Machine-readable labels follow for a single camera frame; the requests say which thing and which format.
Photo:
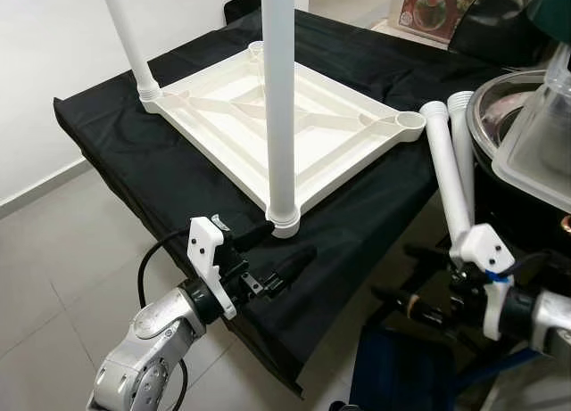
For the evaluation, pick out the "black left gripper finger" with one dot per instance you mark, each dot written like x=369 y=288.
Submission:
x=256 y=234
x=290 y=270

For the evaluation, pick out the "clear plastic storage box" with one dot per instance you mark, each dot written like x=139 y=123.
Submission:
x=540 y=135

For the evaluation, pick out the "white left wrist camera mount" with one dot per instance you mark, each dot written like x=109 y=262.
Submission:
x=203 y=246

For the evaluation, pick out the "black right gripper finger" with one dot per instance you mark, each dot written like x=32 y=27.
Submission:
x=410 y=307
x=433 y=256

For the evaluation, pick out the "black shiny bag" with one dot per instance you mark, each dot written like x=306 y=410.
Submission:
x=500 y=28

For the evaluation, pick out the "white plastic table top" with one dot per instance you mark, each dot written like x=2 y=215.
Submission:
x=223 y=117

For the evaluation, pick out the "black tablecloth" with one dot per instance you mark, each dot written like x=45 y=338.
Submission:
x=134 y=161

